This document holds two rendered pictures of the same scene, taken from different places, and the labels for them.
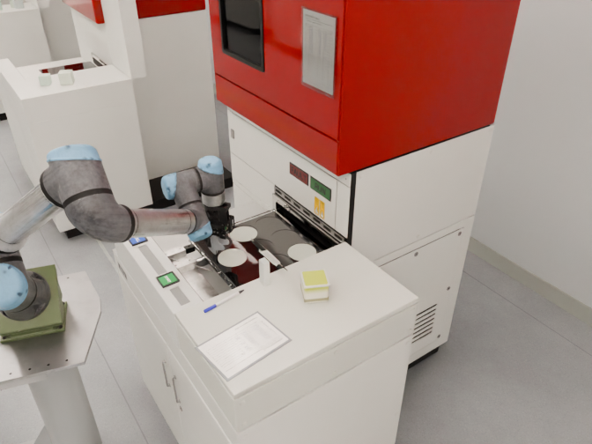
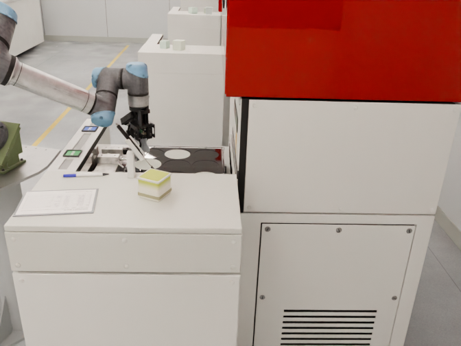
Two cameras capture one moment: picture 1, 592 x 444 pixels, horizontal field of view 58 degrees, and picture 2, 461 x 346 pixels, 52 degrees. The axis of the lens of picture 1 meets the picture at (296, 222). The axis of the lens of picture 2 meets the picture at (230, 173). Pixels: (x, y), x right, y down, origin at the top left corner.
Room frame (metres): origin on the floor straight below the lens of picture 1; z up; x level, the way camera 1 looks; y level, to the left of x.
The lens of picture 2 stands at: (0.25, -0.90, 1.62)
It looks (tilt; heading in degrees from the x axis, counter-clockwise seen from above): 25 degrees down; 32
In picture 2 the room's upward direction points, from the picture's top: 2 degrees clockwise
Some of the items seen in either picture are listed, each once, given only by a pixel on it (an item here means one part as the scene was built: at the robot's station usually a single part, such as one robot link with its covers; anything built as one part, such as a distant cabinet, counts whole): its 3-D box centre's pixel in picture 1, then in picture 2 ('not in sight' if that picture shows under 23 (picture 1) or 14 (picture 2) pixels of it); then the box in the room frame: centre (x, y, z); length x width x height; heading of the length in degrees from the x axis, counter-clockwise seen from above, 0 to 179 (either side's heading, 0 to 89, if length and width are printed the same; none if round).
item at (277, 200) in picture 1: (305, 227); (232, 165); (1.66, -0.04, 0.89); 0.44 x 0.02 x 0.10; 35
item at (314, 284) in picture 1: (314, 286); (154, 185); (1.19, -0.05, 1.00); 0.07 x 0.07 x 0.07; 8
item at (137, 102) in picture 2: (213, 196); (139, 100); (1.48, 0.27, 1.13); 0.08 x 0.08 x 0.05
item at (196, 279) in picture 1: (194, 284); (105, 174); (1.36, 0.34, 0.87); 0.36 x 0.08 x 0.03; 35
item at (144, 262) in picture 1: (155, 277); (83, 158); (1.37, 0.47, 0.89); 0.55 x 0.09 x 0.14; 35
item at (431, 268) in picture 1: (343, 271); (304, 248); (2.00, -0.23, 0.41); 0.82 x 0.71 x 0.82; 35
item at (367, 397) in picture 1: (251, 370); (151, 285); (1.40, 0.17, 0.41); 0.97 x 0.64 x 0.82; 35
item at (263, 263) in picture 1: (269, 263); (136, 156); (1.26, 0.08, 1.03); 0.06 x 0.04 x 0.13; 125
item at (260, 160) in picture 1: (282, 178); (235, 119); (1.81, 0.05, 1.02); 0.82 x 0.03 x 0.40; 35
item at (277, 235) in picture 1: (259, 247); (176, 165); (1.52, 0.13, 0.90); 0.34 x 0.34 x 0.01; 35
